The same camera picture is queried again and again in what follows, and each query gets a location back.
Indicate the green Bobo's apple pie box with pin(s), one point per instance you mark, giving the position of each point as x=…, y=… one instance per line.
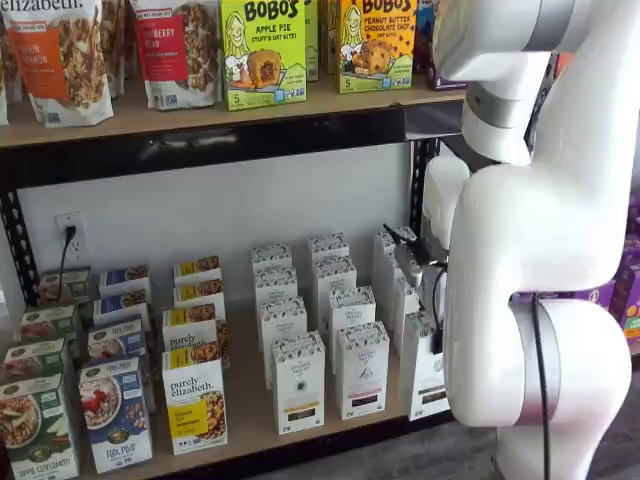
x=262, y=55
x=311, y=40

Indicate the purely elizabeth orange granola bag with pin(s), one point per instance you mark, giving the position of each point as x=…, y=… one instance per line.
x=120, y=45
x=55, y=65

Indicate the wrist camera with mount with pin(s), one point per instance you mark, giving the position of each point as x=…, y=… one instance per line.
x=415, y=270

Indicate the blue purple Zbar box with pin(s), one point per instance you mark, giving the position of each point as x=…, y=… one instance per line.
x=431, y=70

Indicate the orange Bobo's peanut butter box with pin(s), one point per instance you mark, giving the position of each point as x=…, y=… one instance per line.
x=377, y=45

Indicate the white pantry box pink strip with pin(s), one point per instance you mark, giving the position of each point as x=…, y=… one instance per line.
x=328, y=245
x=352, y=307
x=362, y=375
x=334, y=280

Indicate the green Nature's Path oatmeal box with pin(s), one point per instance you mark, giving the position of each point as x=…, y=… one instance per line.
x=65, y=290
x=30, y=360
x=35, y=430
x=50, y=325

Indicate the blue Flax Plus oatmeal box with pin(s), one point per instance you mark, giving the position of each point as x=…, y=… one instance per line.
x=122, y=302
x=115, y=415
x=117, y=340
x=125, y=277

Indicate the purely elizabeth red granola bag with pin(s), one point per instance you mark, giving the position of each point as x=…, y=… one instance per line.
x=175, y=55

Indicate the white pantry box green strip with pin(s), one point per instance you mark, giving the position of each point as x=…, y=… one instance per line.
x=379, y=250
x=402, y=310
x=420, y=380
x=390, y=265

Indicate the white pantry box yellow strip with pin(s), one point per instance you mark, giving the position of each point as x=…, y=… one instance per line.
x=282, y=320
x=275, y=285
x=272, y=256
x=299, y=385

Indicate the wooden shelf board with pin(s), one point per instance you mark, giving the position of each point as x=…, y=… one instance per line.
x=150, y=125
x=245, y=400

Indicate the purple Annie's snack box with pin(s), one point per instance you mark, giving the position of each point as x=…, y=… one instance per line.
x=575, y=297
x=627, y=295

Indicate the white wall outlet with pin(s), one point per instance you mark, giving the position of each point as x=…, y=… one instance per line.
x=77, y=220

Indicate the purely elizabeth yellow white box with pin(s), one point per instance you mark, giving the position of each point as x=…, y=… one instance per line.
x=190, y=330
x=197, y=267
x=197, y=292
x=192, y=400

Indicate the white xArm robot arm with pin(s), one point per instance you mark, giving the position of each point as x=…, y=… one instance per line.
x=525, y=225

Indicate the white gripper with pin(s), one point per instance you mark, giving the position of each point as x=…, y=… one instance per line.
x=427, y=295

